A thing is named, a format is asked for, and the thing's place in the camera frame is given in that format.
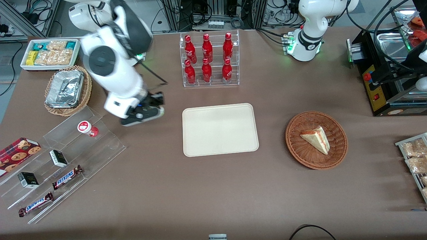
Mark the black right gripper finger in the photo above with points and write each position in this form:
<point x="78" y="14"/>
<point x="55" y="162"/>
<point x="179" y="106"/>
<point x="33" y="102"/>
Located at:
<point x="158" y="96"/>
<point x="156" y="104"/>

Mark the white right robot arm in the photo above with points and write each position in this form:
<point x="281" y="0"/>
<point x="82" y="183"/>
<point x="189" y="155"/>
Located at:
<point x="113" y="66"/>

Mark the red gum bottle white cap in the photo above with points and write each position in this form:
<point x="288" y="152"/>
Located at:
<point x="86" y="127"/>

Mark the silver foil tray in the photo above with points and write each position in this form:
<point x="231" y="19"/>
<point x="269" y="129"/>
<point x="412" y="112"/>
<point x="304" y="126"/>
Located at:
<point x="65" y="88"/>

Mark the beige rectangular tray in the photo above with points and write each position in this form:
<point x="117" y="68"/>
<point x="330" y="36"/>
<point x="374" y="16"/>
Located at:
<point x="220" y="130"/>

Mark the metal steel tray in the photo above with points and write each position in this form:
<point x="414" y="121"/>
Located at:
<point x="392" y="46"/>

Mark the wicker basket holding foil trays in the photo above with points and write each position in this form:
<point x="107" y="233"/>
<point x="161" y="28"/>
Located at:
<point x="87" y="88"/>

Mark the red cola bottle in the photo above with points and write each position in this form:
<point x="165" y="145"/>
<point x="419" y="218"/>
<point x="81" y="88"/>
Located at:
<point x="207" y="50"/>
<point x="227" y="72"/>
<point x="228" y="48"/>
<point x="206" y="72"/>
<point x="190" y="74"/>
<point x="190" y="51"/>

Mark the clear acrylic stepped display shelf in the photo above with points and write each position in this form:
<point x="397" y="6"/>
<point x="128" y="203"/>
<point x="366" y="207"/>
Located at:
<point x="80" y="153"/>

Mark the clear cracker packet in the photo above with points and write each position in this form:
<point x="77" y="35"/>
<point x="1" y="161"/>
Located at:
<point x="62" y="56"/>
<point x="43" y="57"/>
<point x="56" y="45"/>

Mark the teal snack packet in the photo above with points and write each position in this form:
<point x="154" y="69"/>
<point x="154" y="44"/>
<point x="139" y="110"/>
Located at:
<point x="71" y="45"/>
<point x="40" y="46"/>

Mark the clear acrylic bottle rack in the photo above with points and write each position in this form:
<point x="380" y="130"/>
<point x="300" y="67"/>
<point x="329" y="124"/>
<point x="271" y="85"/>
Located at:
<point x="233" y="71"/>

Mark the white plastic snack bin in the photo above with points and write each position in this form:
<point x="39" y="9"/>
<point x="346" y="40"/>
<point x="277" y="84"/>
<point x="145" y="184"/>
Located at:
<point x="50" y="68"/>

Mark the small black box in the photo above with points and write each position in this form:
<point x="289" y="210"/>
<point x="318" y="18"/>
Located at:
<point x="28" y="180"/>
<point x="58" y="158"/>

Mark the Snickers chocolate bar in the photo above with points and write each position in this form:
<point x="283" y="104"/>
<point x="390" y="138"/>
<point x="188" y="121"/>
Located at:
<point x="66" y="177"/>
<point x="35" y="204"/>

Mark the white power strip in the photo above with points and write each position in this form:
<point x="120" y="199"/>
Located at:
<point x="216" y="24"/>

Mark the yellow snack packet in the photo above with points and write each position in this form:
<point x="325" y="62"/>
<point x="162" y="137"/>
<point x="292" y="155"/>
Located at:
<point x="31" y="58"/>

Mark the red plaid cookie box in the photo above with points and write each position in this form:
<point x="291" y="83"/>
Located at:
<point x="16" y="153"/>

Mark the small grey box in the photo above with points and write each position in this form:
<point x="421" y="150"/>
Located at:
<point x="217" y="237"/>

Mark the round brown wicker basket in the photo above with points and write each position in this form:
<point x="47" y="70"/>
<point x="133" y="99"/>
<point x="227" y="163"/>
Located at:
<point x="300" y="153"/>

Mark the triangular sandwich slice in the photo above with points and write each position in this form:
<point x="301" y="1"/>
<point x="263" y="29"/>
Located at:
<point x="317" y="139"/>

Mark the black machine with yellow panel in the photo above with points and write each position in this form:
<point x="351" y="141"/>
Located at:
<point x="383" y="96"/>

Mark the clear bag of snacks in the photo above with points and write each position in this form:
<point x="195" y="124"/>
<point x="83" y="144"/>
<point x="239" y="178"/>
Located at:
<point x="417" y="165"/>
<point x="415" y="148"/>

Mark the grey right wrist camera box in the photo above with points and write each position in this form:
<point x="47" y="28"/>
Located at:
<point x="143" y="116"/>

